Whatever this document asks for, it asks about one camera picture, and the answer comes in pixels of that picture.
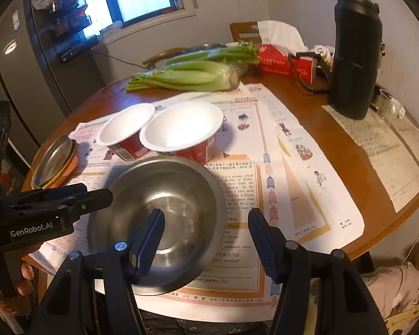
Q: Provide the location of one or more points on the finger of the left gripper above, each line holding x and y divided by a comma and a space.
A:
77, 205
42, 195

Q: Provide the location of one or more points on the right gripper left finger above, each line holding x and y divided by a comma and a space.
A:
144, 242

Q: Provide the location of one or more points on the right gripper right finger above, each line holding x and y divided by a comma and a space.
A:
284, 261

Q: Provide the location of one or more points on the orange plastic plate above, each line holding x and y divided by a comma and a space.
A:
65, 174

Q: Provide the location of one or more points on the steel pan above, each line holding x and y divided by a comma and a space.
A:
61, 145

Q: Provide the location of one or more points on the large steel bowl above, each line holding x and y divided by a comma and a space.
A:
194, 206

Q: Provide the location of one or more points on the red paper bowl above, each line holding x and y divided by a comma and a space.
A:
186, 130
120, 133

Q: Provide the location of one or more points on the yellow shell-shaped plate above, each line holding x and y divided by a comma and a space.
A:
56, 165

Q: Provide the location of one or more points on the left hand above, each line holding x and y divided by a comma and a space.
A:
20, 305

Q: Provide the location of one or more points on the newspaper sheets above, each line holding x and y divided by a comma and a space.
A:
264, 159

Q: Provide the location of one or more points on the grey refrigerator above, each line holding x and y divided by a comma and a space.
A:
46, 71

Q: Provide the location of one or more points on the curved wooden chair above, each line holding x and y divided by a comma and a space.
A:
151, 63

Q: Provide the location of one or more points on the paper sheets under glass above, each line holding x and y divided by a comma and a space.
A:
385, 167

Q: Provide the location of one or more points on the celery bunch front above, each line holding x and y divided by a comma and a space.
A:
189, 76

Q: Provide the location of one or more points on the celery bunch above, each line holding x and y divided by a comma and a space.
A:
189, 76
239, 53

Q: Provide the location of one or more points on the red tissue box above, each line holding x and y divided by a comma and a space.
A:
280, 40

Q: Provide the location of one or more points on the black fridge side rack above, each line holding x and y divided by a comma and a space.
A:
60, 26

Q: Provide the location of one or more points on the small steel bowl background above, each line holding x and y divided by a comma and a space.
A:
204, 47

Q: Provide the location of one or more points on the celery bunch back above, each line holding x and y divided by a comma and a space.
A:
239, 53

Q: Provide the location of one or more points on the black thermos bottle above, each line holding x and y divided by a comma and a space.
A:
358, 39

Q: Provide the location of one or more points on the wooden chair backrest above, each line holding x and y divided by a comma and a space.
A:
245, 32

